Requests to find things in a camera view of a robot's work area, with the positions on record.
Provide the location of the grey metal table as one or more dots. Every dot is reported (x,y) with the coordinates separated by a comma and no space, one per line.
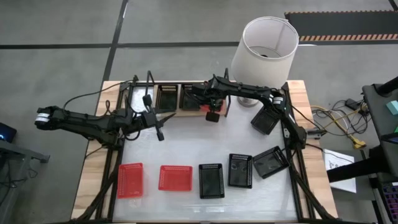
(18,151)

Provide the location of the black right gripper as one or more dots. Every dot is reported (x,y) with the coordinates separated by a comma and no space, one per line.
(217,88)

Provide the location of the white shade table lamp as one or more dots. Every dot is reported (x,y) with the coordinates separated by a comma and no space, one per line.
(255,68)

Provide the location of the green object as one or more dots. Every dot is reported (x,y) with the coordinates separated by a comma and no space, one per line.
(396,129)

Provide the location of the black power adapter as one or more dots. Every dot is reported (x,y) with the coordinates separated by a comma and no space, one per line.
(353,103)

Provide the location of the black hazard-striped floor mat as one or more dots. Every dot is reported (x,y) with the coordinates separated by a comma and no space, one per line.
(342,23)

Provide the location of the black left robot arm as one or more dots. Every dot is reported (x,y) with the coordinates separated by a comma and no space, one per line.
(81,123)

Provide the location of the black metal rig frame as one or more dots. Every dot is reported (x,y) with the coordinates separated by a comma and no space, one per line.
(299,180)

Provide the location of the red plastic slotted basket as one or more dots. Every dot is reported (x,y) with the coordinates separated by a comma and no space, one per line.
(130,180)
(205,108)
(175,178)

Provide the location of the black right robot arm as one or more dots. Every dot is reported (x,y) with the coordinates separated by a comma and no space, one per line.
(248,90)

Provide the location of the teal block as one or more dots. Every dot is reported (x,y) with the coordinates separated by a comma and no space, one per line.
(393,107)

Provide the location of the white paper sheet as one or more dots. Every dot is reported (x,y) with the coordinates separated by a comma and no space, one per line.
(334,161)

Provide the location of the dark grey side desk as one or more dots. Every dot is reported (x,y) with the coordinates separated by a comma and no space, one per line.
(377,118)

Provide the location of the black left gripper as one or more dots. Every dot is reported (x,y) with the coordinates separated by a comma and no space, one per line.
(148,119)

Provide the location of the white glossy table sheet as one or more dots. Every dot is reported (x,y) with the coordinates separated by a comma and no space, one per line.
(186,149)

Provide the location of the dark device with blue light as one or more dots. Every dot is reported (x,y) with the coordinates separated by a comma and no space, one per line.
(6,132)

